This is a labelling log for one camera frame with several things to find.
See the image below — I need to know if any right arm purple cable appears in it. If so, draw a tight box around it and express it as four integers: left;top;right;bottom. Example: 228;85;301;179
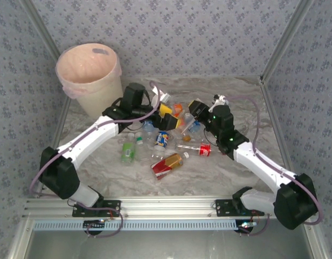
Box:
225;94;324;237

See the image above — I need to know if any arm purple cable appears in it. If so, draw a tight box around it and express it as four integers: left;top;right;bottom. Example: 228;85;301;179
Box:
225;94;324;237
29;80;161;238

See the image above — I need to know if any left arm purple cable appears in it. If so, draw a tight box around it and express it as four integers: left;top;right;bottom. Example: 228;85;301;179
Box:
29;80;161;238

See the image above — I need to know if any aluminium mounting rail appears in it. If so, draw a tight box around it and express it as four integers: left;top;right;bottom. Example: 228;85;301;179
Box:
22;197;312;219

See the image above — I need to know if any clear bottle green ring cap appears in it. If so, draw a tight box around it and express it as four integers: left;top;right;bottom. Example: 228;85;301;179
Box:
134;135;150;162

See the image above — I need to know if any green label plastic bottle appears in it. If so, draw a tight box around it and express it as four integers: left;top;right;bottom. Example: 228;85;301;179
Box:
120;132;137;163

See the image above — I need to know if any grey slotted cable duct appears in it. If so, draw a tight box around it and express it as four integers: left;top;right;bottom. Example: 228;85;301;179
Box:
33;219;238;231

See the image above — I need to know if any orange label brown cap bottle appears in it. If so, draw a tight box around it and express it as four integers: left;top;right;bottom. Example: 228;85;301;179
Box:
176;115;192;143

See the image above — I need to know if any red gold label bottle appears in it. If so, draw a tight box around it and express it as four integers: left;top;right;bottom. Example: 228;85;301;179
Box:
150;152;190;181

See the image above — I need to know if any blue label water bottle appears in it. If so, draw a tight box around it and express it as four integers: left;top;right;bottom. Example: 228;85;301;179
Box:
182;112;202;135
141;120;159;145

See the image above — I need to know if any blue cap cola bottle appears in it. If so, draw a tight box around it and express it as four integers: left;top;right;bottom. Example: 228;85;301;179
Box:
148;130;171;162

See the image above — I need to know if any aluminium table side rail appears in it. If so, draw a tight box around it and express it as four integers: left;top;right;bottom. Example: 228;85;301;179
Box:
259;77;303;196
33;94;71;199

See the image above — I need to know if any aluminium frame post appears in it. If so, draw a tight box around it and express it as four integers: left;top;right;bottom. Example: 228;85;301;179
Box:
19;0;61;59
260;0;315;83

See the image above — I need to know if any red label cola bottle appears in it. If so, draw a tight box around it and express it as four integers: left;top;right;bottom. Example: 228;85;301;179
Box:
175;142;223;158

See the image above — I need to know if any pink plastic bin liner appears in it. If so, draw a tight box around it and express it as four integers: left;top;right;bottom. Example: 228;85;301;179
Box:
55;43;123;100

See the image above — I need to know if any beige waste bin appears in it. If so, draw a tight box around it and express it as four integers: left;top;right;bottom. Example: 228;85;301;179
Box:
55;43;124;120

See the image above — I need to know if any black controller board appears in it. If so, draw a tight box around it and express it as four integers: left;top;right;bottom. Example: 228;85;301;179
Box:
83;219;105;235
234;219;257;233

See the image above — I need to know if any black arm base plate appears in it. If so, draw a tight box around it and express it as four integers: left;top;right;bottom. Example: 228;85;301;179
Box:
72;199;122;218
215;199;265;217

